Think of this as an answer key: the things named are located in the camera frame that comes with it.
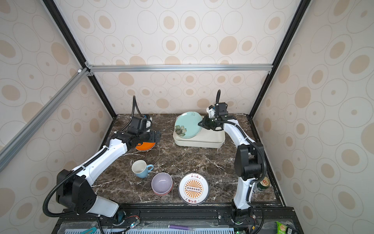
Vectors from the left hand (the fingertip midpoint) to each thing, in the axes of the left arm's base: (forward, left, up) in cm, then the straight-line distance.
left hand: (157, 131), depth 83 cm
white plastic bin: (+10, -30, -23) cm, 39 cm away
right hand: (+9, -24, -3) cm, 26 cm away
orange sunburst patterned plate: (-26, -21, -19) cm, 38 cm away
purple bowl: (-24, -3, -17) cm, 30 cm away
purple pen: (-44, -15, -18) cm, 50 cm away
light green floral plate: (+10, -16, -6) cm, 20 cm away
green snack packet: (-45, -63, -18) cm, 79 cm away
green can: (-27, -56, -10) cm, 63 cm away
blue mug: (-15, +11, -18) cm, 26 cm away
